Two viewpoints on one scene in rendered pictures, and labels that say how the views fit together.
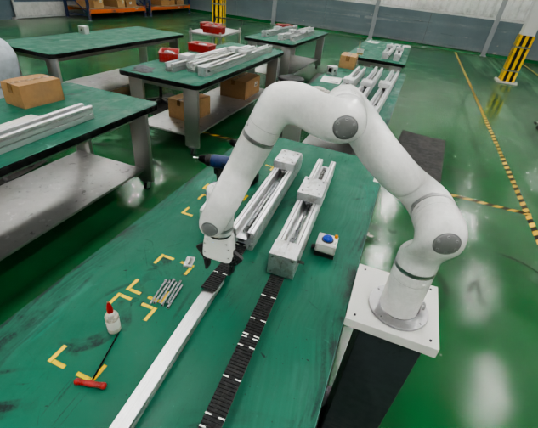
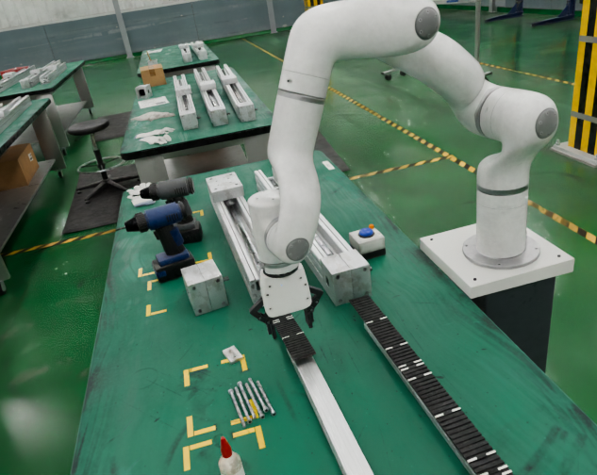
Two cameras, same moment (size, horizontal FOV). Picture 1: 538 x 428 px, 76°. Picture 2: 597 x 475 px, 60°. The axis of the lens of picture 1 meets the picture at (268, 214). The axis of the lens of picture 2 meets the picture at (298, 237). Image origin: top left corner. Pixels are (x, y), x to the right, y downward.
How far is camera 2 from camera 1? 56 cm
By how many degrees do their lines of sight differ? 25
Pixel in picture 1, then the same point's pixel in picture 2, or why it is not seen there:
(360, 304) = (468, 269)
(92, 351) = not seen: outside the picture
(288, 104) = (340, 29)
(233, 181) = (299, 167)
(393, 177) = (466, 76)
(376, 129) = not seen: hidden behind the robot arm
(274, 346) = (438, 362)
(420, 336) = (547, 258)
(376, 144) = (436, 47)
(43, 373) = not seen: outside the picture
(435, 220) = (523, 105)
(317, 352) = (482, 336)
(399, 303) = (511, 235)
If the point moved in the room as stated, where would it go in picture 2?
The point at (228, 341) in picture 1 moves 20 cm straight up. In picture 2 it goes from (388, 393) to (381, 310)
